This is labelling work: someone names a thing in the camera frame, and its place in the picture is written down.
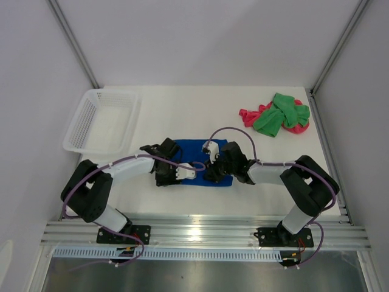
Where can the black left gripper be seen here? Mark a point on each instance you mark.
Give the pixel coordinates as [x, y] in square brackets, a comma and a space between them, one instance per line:
[165, 182]

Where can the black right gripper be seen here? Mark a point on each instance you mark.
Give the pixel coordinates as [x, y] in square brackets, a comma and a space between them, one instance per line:
[211, 173]

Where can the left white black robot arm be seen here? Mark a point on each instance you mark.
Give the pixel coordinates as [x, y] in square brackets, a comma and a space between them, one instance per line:
[88, 190]

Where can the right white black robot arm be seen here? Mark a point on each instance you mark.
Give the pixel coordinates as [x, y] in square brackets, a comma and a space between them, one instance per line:
[310, 187]

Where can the pink microfiber towel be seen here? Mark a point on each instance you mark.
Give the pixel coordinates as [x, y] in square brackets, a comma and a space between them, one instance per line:
[248, 117]

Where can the green microfiber towel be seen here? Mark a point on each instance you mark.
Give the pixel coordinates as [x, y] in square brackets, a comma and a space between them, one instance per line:
[283, 111]

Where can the white plastic basket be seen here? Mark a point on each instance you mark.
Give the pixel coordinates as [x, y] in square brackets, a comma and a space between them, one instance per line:
[103, 123]

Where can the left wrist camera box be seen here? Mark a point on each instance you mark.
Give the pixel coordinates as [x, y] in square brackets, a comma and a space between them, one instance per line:
[185, 171]

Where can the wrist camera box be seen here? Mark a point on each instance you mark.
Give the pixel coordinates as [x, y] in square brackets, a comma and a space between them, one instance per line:
[212, 149]
[185, 171]

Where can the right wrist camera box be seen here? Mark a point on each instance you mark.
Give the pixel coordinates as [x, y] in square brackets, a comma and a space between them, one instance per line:
[212, 149]

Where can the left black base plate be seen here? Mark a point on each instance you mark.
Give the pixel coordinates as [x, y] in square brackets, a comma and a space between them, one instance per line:
[142, 232]

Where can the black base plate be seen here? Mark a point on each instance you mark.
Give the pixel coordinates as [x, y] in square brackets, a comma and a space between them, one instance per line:
[275, 237]
[142, 232]

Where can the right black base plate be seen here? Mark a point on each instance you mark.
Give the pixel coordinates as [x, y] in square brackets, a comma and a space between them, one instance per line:
[275, 237]

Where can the aluminium extrusion rail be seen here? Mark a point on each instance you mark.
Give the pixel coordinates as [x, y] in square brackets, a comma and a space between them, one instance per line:
[210, 231]

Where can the white slotted cable duct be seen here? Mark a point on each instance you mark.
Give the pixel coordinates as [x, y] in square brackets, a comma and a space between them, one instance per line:
[227, 255]

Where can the left aluminium frame post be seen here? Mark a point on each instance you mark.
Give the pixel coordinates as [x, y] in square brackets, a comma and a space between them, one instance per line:
[72, 41]

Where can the aluminium frame post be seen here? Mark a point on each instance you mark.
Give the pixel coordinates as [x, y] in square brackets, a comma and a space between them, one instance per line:
[72, 41]
[347, 32]

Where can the right aluminium frame post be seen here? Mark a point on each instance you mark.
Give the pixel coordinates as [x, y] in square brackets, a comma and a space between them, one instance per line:
[347, 32]

